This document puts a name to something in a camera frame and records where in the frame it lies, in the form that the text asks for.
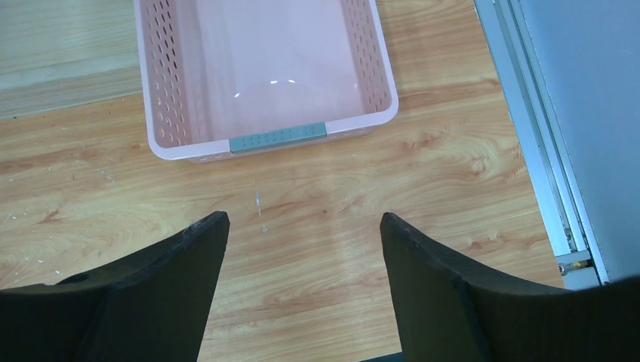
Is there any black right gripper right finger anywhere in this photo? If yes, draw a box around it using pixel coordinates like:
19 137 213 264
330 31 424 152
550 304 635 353
380 213 639 361

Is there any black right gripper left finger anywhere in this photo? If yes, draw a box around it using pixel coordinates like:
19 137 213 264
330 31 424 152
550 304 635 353
1 211 230 361

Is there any pink plastic basket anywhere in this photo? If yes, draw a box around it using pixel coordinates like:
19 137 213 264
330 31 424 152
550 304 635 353
134 0 399 163

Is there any aluminium frame rail right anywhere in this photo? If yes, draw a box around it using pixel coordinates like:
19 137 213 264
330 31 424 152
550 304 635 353
474 1 610 290

